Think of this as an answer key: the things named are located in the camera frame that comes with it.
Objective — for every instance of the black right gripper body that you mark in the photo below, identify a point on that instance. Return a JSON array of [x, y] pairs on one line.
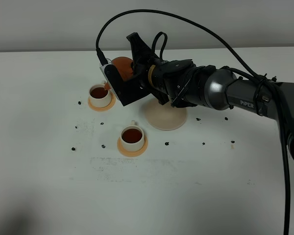
[[144, 61]]

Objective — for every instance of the brown clay teapot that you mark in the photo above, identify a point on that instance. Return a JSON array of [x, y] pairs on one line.
[[117, 73]]

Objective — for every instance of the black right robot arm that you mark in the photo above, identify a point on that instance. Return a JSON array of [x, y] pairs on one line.
[[183, 84]]

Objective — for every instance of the beige teapot saucer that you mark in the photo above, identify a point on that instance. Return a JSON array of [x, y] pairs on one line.
[[164, 117]]

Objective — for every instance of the far orange coaster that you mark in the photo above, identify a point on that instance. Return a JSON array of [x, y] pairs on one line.
[[102, 104]]

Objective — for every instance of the orange coaster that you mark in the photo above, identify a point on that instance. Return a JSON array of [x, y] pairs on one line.
[[102, 104], [132, 150]]

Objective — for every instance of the far white teacup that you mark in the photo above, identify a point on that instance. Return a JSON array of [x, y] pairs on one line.
[[98, 91]]

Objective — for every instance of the white teacup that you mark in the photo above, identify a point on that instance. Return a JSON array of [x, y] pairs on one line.
[[132, 133], [98, 91]]

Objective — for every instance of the near white teacup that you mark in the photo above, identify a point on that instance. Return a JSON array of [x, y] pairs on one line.
[[132, 133]]

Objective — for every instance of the near orange coaster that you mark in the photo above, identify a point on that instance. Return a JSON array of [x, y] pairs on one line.
[[132, 150]]

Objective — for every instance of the silver depth camera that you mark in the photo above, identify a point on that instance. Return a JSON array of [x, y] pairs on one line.
[[133, 92]]

